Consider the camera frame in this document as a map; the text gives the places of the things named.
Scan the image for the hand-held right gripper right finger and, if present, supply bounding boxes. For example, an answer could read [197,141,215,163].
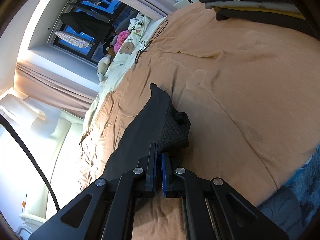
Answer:
[161,152,290,240]

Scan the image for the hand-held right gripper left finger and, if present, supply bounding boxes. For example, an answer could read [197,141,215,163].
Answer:
[27,142,158,240]

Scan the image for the black t-shirt with patterned trim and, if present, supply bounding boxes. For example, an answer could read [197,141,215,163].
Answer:
[101,82,190,180]

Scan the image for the dark hanging clothes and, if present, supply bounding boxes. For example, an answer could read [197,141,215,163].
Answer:
[69,0,115,23]

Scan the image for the white padded headboard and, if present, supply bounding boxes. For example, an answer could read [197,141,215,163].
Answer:
[17,110,85,230]

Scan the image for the cream quilt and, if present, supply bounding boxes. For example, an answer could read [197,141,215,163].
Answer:
[82,12,170,140]

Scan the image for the beige plush toy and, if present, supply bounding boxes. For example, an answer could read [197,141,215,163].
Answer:
[97,55,112,88]

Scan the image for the orange blanket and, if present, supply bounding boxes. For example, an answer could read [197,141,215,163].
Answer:
[75,4,320,240]

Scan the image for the teddy bear print pillow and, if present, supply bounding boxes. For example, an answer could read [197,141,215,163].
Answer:
[105,11,150,78]

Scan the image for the pink curtain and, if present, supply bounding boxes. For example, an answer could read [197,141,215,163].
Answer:
[15,62,100,118]

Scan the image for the pink fluffy cloth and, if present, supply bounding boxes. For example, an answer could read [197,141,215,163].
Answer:
[114,30,129,52]

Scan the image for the blue cartoon bed sheet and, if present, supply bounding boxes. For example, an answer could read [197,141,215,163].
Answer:
[285,145,320,230]

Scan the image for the floral hanging garment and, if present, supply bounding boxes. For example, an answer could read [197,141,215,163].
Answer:
[54,30,95,49]

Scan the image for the black hanging coat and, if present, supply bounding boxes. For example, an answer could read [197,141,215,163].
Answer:
[59,12,110,43]

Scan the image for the dark framed window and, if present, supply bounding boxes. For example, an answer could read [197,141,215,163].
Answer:
[49,0,137,63]

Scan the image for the thin black cable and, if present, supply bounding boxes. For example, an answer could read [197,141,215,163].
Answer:
[135,20,169,64]

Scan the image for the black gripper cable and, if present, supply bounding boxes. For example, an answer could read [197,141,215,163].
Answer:
[0,115,60,212]

